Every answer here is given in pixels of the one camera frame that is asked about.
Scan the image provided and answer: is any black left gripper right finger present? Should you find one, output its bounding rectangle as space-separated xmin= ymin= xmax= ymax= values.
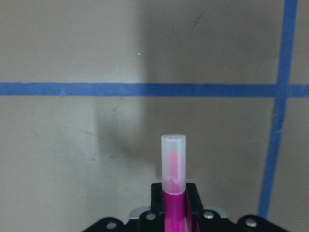
xmin=185 ymin=183 xmax=204 ymax=232

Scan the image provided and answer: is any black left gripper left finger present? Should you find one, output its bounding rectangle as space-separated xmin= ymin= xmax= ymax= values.
xmin=151 ymin=183 xmax=165 ymax=232

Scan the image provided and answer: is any pink highlighter pen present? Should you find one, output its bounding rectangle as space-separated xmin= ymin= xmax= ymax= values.
xmin=161 ymin=134 xmax=186 ymax=232

